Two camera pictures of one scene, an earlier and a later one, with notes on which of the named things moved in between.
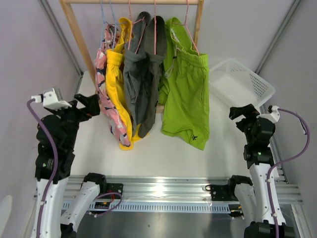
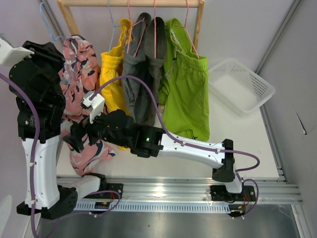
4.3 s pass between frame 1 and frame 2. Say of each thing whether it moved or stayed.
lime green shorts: stayed
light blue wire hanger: moved
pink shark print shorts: moved
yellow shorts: stayed
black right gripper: moved
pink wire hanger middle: stayed
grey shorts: stayed
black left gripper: moved
